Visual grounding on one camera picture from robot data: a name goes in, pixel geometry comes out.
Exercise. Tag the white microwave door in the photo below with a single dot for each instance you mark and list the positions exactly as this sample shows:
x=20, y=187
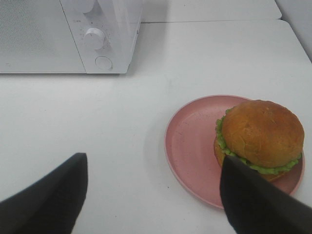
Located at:
x=35, y=38

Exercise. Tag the pink round plate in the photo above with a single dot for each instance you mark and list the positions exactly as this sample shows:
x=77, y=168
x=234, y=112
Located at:
x=189, y=146

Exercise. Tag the upper white power knob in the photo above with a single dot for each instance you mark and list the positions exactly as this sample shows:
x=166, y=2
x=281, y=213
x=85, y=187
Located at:
x=84, y=6

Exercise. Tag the burger with lettuce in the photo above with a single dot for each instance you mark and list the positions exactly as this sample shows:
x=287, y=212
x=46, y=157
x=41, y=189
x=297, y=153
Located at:
x=264, y=135

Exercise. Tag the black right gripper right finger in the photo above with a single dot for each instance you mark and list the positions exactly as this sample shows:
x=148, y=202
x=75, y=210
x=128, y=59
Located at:
x=255, y=206

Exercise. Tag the lower white timer knob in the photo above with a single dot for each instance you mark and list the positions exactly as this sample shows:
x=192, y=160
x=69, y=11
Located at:
x=94, y=38

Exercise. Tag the white microwave oven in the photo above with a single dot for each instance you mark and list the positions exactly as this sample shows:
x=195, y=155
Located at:
x=119, y=20

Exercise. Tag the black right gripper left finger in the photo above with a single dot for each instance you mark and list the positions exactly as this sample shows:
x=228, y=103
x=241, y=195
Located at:
x=52, y=204

